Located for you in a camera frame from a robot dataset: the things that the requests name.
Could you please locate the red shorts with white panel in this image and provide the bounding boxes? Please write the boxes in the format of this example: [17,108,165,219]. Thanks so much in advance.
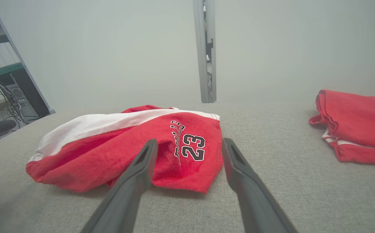
[26,105,224,194]

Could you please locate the black computer tower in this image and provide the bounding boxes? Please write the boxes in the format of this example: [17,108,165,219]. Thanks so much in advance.
[0,72,41,122]

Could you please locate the red jersey with white trim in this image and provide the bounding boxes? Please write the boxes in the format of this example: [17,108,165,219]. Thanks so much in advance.
[309,89,375,167]

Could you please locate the grey partition post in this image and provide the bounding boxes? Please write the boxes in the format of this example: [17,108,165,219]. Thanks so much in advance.
[193,0,217,103]

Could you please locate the grey post with black caster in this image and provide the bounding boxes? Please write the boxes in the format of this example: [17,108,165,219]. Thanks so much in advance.
[0,0,56,114]

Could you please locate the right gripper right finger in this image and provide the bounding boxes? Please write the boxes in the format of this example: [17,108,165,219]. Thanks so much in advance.
[222,138,298,233]

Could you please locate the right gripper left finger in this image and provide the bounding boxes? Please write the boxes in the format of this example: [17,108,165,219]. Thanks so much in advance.
[80,139,159,233]

